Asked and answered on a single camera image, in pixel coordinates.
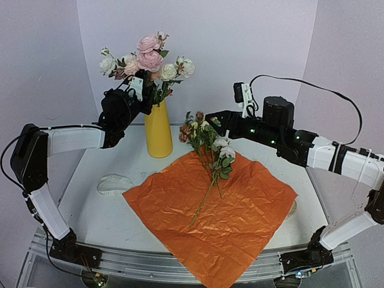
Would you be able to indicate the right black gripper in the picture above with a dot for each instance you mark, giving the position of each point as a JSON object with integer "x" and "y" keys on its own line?
{"x": 234, "y": 125}

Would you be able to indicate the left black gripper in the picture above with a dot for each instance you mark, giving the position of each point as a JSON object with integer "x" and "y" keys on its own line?
{"x": 147, "y": 92}

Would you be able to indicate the pink rose stem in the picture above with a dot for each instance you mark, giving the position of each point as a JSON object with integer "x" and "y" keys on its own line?
{"x": 150, "y": 59}

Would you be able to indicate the cream printed ribbon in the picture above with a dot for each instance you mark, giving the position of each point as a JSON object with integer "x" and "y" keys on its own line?
{"x": 114, "y": 185}

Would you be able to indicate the orange yellow wrapping paper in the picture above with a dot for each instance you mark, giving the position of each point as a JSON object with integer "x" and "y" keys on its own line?
{"x": 254, "y": 205}

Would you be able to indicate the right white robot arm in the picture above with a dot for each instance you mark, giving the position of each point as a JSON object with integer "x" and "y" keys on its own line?
{"x": 349, "y": 166}

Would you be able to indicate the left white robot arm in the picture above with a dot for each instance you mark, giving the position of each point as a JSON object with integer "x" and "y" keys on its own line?
{"x": 34, "y": 147}

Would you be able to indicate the yellow ceramic vase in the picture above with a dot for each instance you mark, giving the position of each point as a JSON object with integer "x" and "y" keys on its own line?
{"x": 158, "y": 133}

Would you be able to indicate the white and pink flowers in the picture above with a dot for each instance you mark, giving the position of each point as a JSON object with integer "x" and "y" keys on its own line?
{"x": 126, "y": 67}

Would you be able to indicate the loose bouquet flower stems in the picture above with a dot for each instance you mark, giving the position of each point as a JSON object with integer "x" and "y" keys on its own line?
{"x": 214, "y": 151}

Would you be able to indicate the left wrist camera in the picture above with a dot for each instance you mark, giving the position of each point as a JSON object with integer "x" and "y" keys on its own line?
{"x": 137, "y": 84}

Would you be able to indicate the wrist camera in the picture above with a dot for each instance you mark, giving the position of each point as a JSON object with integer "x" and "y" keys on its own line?
{"x": 244, "y": 99}
{"x": 137, "y": 84}

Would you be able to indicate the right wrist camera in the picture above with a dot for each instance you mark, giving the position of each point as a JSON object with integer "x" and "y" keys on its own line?
{"x": 244, "y": 99}

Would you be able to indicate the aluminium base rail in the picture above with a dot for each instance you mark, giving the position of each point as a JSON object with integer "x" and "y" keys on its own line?
{"x": 191, "y": 266}

